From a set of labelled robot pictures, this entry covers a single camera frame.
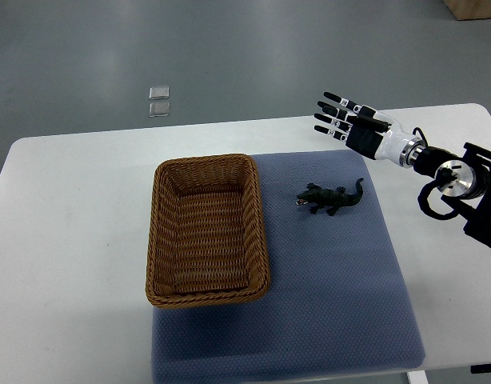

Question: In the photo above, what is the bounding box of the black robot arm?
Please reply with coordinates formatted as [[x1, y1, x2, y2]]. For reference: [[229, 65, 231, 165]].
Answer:
[[409, 142, 491, 248]]

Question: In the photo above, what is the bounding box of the dark green toy crocodile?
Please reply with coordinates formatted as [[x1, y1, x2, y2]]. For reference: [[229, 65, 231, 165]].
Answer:
[[296, 178, 364, 216]]

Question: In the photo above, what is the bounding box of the brown wicker basket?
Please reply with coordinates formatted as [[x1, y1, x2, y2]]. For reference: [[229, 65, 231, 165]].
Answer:
[[145, 154, 270, 309]]

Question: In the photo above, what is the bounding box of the upper floor plate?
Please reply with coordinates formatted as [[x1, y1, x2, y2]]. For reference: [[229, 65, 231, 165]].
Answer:
[[149, 86, 170, 100]]

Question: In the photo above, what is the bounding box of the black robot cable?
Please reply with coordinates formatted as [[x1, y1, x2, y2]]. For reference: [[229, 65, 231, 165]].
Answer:
[[412, 126, 465, 220]]

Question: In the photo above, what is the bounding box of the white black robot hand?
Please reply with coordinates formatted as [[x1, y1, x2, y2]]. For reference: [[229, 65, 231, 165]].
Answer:
[[314, 92, 425, 168]]

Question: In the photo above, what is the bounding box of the blue textured mat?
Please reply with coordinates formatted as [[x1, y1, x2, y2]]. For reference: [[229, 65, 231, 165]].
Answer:
[[151, 150, 425, 383]]

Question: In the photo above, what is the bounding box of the black table control panel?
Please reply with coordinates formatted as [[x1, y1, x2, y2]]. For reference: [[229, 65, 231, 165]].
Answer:
[[470, 363, 491, 374]]

